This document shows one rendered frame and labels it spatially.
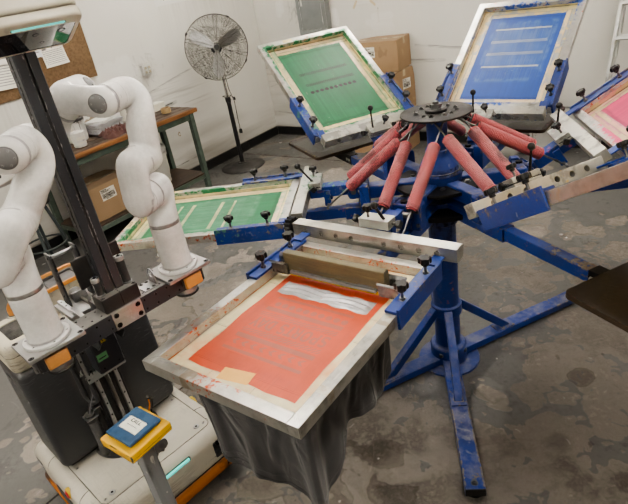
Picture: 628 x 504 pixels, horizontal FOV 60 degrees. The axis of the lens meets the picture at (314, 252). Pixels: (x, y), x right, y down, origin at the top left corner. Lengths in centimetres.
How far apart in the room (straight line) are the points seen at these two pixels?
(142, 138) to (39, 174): 31
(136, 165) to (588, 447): 207
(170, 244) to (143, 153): 31
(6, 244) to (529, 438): 212
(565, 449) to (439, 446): 51
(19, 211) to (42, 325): 33
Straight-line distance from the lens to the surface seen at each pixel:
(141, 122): 162
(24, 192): 146
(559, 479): 252
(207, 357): 168
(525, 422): 270
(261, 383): 153
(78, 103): 162
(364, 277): 174
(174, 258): 176
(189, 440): 245
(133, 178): 160
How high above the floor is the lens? 193
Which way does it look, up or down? 28 degrees down
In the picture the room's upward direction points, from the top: 10 degrees counter-clockwise
